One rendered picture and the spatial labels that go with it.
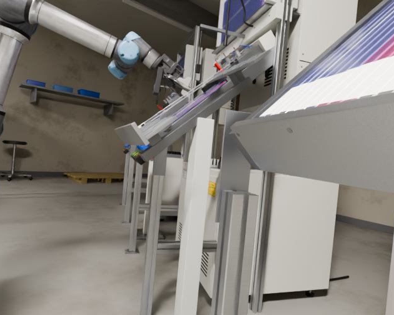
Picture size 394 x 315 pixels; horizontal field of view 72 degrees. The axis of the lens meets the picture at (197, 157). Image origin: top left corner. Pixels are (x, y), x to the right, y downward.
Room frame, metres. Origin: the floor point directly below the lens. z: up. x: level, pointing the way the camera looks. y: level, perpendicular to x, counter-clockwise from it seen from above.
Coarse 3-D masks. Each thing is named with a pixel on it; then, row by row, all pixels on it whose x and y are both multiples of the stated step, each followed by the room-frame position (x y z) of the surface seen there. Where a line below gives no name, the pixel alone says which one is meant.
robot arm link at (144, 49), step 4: (132, 32) 1.11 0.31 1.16; (128, 36) 1.10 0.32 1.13; (132, 36) 1.10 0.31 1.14; (136, 36) 1.11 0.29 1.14; (124, 40) 1.10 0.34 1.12; (128, 40) 1.10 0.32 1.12; (132, 40) 1.10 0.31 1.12; (136, 40) 1.11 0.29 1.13; (140, 40) 1.12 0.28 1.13; (136, 44) 1.11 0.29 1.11; (140, 44) 1.11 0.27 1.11; (144, 44) 1.12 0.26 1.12; (148, 44) 1.14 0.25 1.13; (140, 48) 1.11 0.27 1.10; (144, 48) 1.12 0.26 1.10; (148, 48) 1.13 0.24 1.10; (152, 48) 1.14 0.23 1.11; (140, 52) 1.12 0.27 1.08; (144, 52) 1.12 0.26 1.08; (148, 52) 1.12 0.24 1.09; (140, 56) 1.13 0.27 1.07; (144, 56) 1.13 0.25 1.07; (140, 60) 1.15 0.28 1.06
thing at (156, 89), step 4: (160, 68) 1.15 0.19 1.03; (156, 72) 1.18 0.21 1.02; (160, 72) 1.15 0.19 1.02; (156, 76) 1.15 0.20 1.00; (160, 76) 1.15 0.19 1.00; (156, 80) 1.15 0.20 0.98; (160, 80) 1.15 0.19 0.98; (156, 84) 1.15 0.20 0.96; (160, 84) 1.15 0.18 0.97; (156, 88) 1.15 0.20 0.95; (160, 88) 1.16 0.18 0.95; (156, 92) 1.15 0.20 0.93
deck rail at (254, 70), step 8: (272, 48) 1.23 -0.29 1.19; (272, 56) 1.23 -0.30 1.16; (256, 64) 1.20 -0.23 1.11; (264, 64) 1.22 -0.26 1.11; (272, 64) 1.23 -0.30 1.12; (248, 72) 1.19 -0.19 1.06; (256, 72) 1.21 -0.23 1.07; (224, 88) 1.16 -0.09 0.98; (208, 96) 1.16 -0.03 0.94; (216, 96) 1.15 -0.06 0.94; (200, 104) 1.13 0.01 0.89; (192, 112) 1.12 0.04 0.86; (184, 120) 1.11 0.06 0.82; (168, 128) 1.09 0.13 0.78
